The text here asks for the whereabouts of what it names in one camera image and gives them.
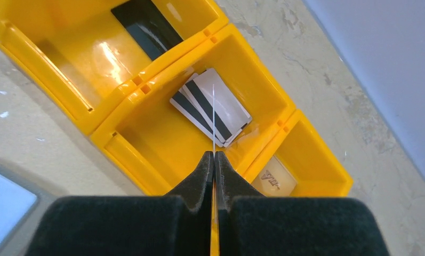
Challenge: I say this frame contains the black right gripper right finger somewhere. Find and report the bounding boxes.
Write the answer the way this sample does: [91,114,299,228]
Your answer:
[215,151,389,255]

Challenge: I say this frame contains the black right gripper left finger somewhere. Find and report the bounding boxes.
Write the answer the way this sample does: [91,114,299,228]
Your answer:
[26,151,214,255]

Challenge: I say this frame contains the white VIP card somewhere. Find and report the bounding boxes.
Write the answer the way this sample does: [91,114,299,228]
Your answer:
[169,73,248,148]
[182,68,252,143]

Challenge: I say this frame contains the grey leather card holder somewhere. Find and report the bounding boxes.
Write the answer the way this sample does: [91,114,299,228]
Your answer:
[0,164,56,255]

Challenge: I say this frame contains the beige gold card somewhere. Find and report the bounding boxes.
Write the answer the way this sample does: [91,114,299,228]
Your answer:
[251,156,298,197]

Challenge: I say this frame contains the black card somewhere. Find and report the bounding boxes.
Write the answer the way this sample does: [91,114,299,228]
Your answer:
[111,0,183,61]

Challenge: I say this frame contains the yellow right bin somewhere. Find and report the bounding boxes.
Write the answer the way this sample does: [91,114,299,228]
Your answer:
[242,109,353,197]

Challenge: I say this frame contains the yellow bin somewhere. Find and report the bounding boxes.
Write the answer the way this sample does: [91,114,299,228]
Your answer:
[0,1,229,135]
[90,24,296,195]
[242,109,353,197]

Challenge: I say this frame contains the yellow middle bin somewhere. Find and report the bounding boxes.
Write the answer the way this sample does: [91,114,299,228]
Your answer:
[90,24,296,195]

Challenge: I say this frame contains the yellow left bin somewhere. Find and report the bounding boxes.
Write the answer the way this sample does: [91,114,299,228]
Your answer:
[0,1,229,135]

